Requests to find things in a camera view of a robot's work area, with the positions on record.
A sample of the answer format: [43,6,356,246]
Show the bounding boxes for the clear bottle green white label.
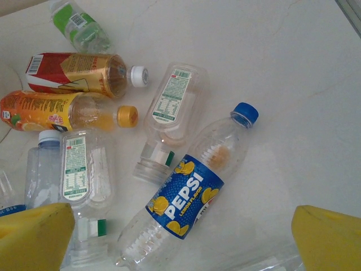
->
[132,62,211,186]
[58,128,118,269]

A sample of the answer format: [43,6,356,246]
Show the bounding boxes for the Pepsi bottle blue cap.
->
[115,102,259,268]

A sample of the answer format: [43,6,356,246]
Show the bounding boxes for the clear bottle pale blue cap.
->
[24,129,64,209]

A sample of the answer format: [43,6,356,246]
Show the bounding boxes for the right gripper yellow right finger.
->
[290,205,361,271]

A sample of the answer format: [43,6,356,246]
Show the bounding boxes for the clear bottle blue label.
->
[0,159,28,212]

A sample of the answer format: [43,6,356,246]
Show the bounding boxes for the red gold label tea bottle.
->
[25,52,149,99]

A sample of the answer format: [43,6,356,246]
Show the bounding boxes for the orange juice bottle yellow cap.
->
[0,89,139,133]

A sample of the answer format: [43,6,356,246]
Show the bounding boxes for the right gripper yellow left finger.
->
[0,202,76,271]

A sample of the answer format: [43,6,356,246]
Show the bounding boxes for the aluminium side rail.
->
[334,0,361,28]

